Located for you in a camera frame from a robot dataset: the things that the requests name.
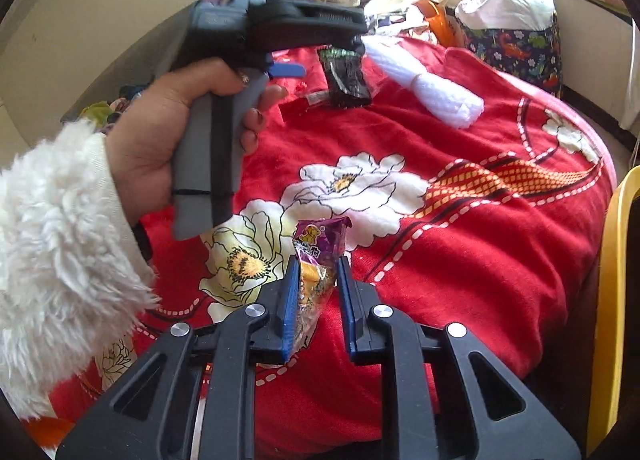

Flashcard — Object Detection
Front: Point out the small purple snack wrapper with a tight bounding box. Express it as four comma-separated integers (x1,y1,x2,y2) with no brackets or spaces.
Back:
291,217,351,357

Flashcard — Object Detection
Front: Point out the white cloth bundle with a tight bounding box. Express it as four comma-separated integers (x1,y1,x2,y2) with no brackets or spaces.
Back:
455,0,557,31

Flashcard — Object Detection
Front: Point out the yellow trash bin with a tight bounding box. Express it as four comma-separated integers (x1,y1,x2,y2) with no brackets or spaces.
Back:
585,173,640,456

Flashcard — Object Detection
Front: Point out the orange plastic bag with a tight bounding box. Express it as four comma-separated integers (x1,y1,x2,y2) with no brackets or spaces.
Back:
412,0,466,48

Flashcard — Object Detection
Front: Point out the black green snack wrapper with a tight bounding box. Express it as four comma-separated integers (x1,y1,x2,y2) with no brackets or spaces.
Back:
319,47,373,110

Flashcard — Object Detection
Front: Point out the dinosaur print fabric basket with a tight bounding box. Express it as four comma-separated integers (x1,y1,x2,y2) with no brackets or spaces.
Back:
457,10,563,98

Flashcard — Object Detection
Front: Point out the crumpled lilac cloth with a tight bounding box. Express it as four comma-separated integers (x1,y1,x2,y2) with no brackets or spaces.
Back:
370,10,421,36

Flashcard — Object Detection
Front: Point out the red snack packet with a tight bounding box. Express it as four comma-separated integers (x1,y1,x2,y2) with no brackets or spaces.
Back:
279,90,332,124

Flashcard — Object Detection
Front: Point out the person's left hand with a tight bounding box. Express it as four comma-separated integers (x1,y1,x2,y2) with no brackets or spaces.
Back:
105,58,290,229

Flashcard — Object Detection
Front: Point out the white foam net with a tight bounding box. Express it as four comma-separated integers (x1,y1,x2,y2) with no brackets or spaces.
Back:
361,34,486,129

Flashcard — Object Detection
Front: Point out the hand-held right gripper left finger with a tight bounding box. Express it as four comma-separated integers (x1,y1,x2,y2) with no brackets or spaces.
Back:
55,255,303,460

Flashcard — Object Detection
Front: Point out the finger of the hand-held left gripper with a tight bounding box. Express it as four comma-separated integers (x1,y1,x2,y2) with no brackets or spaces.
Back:
266,62,307,80
327,9,370,54

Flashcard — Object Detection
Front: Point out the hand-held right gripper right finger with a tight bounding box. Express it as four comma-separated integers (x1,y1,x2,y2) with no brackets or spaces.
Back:
337,255,583,460

